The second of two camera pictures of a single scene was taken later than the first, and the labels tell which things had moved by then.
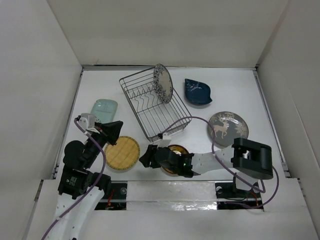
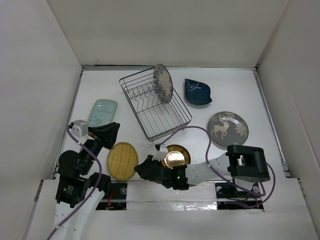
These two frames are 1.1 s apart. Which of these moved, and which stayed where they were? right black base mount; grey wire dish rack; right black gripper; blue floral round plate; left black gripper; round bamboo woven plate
Moved: round bamboo woven plate; right black gripper
Stayed: blue floral round plate; right black base mount; grey wire dish rack; left black gripper
